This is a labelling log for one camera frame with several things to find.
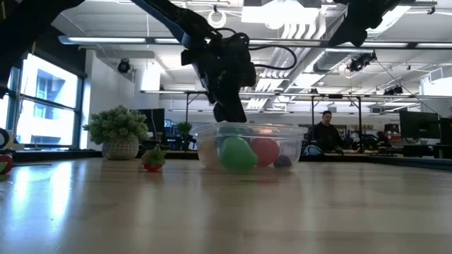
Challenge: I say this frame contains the green toy pear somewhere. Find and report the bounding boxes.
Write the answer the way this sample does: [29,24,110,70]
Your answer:
[218,136,258,173]

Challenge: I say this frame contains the black computer monitor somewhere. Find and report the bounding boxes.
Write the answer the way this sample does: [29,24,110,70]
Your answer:
[439,117,452,145]
[138,108,165,133]
[399,111,440,140]

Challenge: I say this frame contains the red strawberries with green leaves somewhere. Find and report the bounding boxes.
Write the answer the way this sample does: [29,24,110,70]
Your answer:
[141,144,167,173]

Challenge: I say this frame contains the long ceiling light strip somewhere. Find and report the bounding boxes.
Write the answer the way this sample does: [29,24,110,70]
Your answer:
[58,34,452,49]

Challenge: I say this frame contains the black ring object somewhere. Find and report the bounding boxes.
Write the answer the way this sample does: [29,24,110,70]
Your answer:
[0,127,13,151]

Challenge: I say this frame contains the large glass window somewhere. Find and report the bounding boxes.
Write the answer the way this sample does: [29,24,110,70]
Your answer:
[0,52,85,149]

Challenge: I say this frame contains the white coiled cable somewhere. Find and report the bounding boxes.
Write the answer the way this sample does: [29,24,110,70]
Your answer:
[207,8,227,29]

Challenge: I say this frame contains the small dark toy berry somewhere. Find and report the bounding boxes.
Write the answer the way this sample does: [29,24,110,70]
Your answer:
[273,155,293,169]

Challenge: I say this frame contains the large red toy tomato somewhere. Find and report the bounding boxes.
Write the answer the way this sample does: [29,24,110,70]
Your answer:
[250,137,281,168]

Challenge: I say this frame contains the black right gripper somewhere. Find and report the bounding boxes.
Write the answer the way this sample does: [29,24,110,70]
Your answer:
[328,0,402,48]

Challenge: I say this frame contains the small background potted plant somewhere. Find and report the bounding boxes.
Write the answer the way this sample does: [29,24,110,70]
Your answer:
[175,121,194,149]

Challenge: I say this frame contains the black aluminium table frame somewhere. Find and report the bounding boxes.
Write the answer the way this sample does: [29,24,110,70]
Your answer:
[0,147,452,171]

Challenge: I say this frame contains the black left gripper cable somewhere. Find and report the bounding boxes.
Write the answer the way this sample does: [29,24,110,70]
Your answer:
[211,27,298,71]

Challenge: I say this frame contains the red toy cherry with stem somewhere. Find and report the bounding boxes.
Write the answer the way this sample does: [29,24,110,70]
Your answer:
[0,153,14,176]

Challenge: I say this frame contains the blue and white helmet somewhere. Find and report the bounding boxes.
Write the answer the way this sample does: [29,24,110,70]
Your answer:
[303,144,324,157]

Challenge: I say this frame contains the clear plastic tupperware container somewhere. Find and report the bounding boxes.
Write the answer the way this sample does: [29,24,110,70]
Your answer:
[190,122,309,173]

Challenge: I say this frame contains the green artificial potted plant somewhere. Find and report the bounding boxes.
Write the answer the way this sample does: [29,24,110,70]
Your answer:
[83,104,150,162]

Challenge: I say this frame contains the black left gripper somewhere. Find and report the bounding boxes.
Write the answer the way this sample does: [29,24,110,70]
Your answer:
[197,33,257,123]

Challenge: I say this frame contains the person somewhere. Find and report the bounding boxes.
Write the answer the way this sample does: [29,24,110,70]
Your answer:
[312,109,345,153]

